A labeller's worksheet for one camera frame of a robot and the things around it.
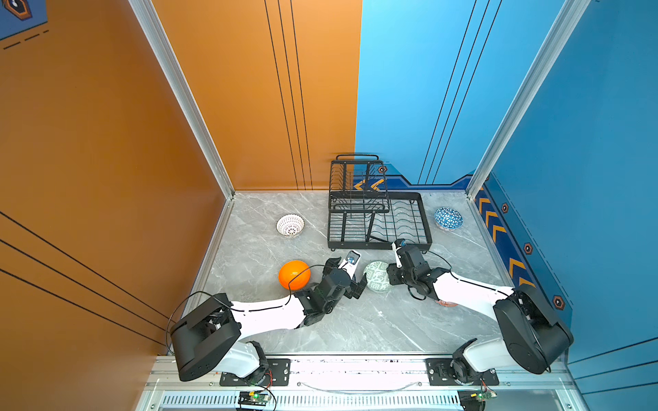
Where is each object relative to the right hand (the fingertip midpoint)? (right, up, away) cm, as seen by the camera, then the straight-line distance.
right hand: (388, 269), depth 92 cm
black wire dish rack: (-9, +20, -3) cm, 23 cm away
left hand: (-13, +3, -9) cm, 16 cm away
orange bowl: (-35, 0, -1) cm, 35 cm away
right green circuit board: (+22, -30, -22) cm, 43 cm away
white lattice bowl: (-38, +15, +14) cm, 43 cm away
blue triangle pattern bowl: (+29, +18, +17) cm, 38 cm away
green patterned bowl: (-4, -3, 0) cm, 5 cm away
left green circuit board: (-42, -31, -21) cm, 56 cm away
